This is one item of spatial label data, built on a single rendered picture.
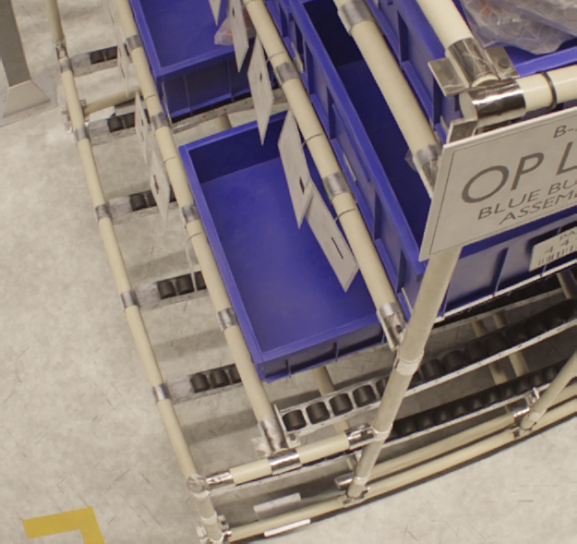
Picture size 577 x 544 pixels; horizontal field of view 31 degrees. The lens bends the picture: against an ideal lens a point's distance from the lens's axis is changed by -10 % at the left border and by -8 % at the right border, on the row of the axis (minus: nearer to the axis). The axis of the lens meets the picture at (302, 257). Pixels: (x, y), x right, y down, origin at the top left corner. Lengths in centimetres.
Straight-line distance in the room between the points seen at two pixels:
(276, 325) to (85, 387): 86
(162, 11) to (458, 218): 115
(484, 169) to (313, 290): 86
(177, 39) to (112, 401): 89
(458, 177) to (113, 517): 164
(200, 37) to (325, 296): 54
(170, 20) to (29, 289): 87
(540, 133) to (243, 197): 98
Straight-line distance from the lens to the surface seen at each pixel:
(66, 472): 244
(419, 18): 93
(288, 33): 154
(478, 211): 98
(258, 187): 181
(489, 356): 176
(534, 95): 85
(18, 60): 265
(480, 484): 244
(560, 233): 132
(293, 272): 175
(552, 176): 99
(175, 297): 205
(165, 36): 199
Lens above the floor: 234
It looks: 66 degrees down
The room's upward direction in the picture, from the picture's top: 4 degrees clockwise
